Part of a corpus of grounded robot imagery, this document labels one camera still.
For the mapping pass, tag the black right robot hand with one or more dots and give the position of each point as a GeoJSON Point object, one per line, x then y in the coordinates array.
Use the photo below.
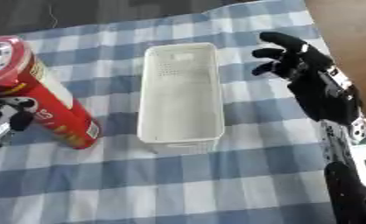
{"type": "Point", "coordinates": [319, 87]}

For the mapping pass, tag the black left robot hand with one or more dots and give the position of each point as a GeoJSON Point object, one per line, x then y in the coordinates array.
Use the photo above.
{"type": "Point", "coordinates": [7, 116]}

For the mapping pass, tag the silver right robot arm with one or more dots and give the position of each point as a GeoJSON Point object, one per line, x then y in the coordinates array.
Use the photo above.
{"type": "Point", "coordinates": [352, 172]}

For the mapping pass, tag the red cylindrical chips can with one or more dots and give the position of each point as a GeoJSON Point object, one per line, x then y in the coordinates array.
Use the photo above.
{"type": "Point", "coordinates": [48, 99]}

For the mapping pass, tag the white plastic basket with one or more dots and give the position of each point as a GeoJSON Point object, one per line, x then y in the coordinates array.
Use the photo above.
{"type": "Point", "coordinates": [181, 96]}

